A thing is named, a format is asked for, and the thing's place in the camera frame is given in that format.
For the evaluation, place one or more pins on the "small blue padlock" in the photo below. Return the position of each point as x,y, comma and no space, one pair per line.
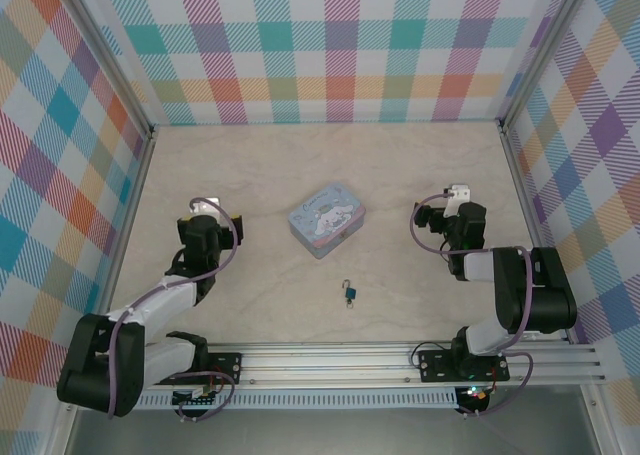
352,293

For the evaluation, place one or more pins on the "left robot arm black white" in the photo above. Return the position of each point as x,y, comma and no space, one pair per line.
105,365

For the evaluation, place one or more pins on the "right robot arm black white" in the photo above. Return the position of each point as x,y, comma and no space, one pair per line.
540,295

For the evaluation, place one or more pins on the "light blue cartoon tin box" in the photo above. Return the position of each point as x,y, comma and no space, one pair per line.
327,220

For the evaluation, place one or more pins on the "small circuit board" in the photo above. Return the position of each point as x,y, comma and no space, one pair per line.
195,399

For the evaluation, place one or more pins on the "circuit board with lit LED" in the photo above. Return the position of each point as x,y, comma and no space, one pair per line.
475,393

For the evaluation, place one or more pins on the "grey metal sheet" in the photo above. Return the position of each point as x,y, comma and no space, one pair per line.
325,435

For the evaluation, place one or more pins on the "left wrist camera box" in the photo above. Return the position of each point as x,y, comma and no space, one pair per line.
207,206

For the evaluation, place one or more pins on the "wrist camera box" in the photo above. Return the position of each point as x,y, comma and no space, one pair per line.
457,196
207,206

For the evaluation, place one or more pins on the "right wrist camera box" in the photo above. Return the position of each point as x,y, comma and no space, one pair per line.
457,196

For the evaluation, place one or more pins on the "aluminium side rail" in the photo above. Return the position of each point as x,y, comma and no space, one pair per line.
525,200
137,185

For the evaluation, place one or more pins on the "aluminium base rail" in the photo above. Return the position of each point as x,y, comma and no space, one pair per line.
325,365

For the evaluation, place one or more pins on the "aluminium frame post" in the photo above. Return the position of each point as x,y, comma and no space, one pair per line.
107,55
545,50

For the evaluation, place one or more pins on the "aluminium frame leg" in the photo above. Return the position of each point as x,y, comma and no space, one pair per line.
597,420
62,430

